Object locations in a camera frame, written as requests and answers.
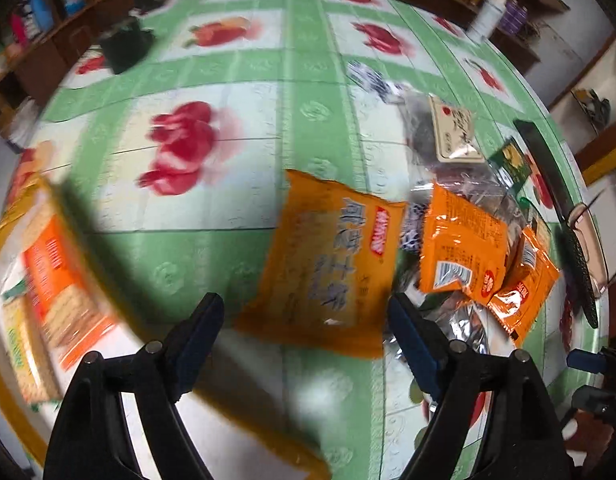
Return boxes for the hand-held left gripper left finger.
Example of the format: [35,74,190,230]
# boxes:
[42,291,226,480]

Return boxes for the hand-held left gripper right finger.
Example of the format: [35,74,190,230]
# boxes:
[388,292,574,480]

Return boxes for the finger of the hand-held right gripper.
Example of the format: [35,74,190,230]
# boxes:
[570,385,616,417]
[567,346,616,376]

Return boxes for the yellow tray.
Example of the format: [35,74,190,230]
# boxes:
[0,175,333,480]

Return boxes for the small orange snack packet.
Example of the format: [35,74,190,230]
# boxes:
[418,182,511,306]
[488,227,561,346]

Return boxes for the large orange snack packet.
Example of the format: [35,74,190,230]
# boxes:
[233,169,409,360]

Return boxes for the green snack packet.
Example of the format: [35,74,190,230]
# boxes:
[488,137,535,196]

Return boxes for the clear packet with beige label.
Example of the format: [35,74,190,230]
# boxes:
[403,92,489,166]

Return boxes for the orange cracker packet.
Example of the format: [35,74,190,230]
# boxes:
[22,200,119,372]

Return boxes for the green-edged cracker packet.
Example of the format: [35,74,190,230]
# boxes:
[0,280,63,406]

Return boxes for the black fly swatter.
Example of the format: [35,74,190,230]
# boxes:
[513,119,601,328]

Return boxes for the yellow black tool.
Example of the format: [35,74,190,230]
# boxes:
[570,87,612,126]

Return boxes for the black pot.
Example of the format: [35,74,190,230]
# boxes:
[100,17,155,76]

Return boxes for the wooden cabinet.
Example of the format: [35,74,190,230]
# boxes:
[0,0,106,116]

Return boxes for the white bottle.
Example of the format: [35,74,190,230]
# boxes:
[468,0,510,43]

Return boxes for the purple container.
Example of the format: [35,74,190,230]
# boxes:
[498,0,530,36]

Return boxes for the pink thermos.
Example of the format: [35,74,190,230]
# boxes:
[8,10,29,47]

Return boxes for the blue thermos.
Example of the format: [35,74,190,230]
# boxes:
[30,0,54,33]

